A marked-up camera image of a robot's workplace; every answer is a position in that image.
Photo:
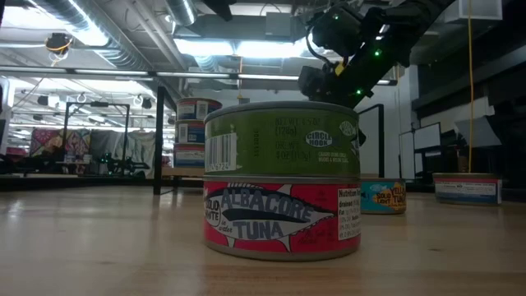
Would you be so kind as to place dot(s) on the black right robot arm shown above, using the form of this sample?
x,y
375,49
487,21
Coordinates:
x,y
411,24

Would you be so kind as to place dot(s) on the bright ceiling light panel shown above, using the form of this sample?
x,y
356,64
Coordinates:
x,y
213,47

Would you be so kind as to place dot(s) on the black metal rig frame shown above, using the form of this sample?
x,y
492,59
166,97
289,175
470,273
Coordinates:
x,y
82,183

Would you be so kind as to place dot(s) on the grey angled panel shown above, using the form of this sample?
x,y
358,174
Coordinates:
x,y
478,133

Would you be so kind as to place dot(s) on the grey hanging cloth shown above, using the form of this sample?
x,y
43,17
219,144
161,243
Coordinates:
x,y
139,144

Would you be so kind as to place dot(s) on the wide white board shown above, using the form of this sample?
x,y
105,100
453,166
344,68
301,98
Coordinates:
x,y
427,136

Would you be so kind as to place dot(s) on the colourful patterned cloth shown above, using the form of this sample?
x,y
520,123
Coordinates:
x,y
49,141

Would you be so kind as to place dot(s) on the white standing panel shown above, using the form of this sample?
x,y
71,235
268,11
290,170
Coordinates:
x,y
5,115

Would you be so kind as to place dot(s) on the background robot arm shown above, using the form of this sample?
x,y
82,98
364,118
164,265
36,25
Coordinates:
x,y
123,165

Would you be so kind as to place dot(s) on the white ceiling box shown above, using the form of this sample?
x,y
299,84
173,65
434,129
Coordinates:
x,y
481,9

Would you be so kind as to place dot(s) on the teal yellowfin tuna can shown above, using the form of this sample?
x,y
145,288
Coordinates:
x,y
382,197

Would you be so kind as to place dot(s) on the tall white board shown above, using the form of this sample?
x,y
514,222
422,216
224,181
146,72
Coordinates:
x,y
407,156

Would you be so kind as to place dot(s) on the narrow silver ventilation duct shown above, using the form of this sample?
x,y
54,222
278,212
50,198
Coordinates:
x,y
181,12

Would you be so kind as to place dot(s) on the wide ribbed ventilation duct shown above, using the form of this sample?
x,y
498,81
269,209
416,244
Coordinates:
x,y
119,49

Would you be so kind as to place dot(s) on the green labelled tuna can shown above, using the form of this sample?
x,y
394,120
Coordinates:
x,y
283,152

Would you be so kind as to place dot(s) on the black background frame stand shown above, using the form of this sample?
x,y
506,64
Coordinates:
x,y
65,135

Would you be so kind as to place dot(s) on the long ceiling light bar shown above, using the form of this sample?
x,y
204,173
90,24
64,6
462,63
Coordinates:
x,y
102,72

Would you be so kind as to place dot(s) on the red albacore tuna can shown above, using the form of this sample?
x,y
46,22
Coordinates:
x,y
279,214

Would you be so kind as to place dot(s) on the wooden shelf with black frame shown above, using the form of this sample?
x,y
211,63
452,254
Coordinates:
x,y
158,140

